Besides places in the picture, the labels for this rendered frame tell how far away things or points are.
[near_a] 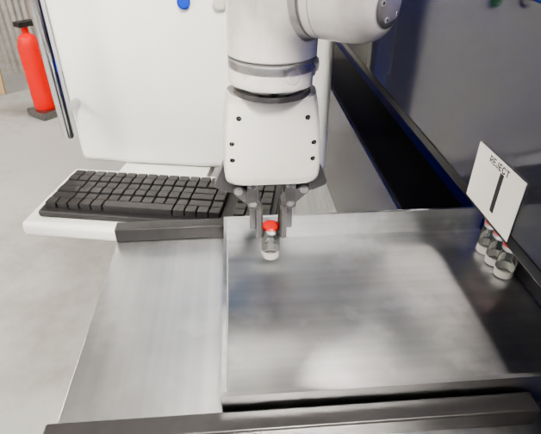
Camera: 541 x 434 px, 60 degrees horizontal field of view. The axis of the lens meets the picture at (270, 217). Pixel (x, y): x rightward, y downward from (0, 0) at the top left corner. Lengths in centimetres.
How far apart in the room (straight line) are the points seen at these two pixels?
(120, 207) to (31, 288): 129
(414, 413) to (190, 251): 32
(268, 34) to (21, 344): 158
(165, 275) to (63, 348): 123
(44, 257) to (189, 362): 177
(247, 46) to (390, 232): 33
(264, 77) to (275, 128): 6
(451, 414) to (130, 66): 75
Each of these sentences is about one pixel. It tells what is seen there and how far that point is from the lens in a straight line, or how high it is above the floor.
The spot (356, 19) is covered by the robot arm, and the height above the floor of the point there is 117.
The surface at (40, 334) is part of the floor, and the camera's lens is 185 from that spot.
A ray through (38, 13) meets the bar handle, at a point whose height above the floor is 110.
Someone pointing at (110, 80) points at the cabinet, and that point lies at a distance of 94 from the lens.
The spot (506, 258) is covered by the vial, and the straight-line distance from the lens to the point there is 59.
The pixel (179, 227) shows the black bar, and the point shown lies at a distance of 61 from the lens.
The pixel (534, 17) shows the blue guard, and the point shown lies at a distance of 45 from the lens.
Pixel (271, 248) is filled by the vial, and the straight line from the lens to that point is 55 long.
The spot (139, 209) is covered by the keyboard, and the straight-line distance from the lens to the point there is 80.
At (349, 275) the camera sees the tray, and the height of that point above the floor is 88.
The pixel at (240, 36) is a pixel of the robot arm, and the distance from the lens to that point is 43.
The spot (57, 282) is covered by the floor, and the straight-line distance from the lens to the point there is 204.
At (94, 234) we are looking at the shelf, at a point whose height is 79.
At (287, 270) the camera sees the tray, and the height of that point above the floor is 88.
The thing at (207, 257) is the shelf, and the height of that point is 88.
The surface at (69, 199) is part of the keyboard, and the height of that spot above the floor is 83.
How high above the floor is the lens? 124
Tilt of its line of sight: 34 degrees down
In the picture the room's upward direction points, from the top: straight up
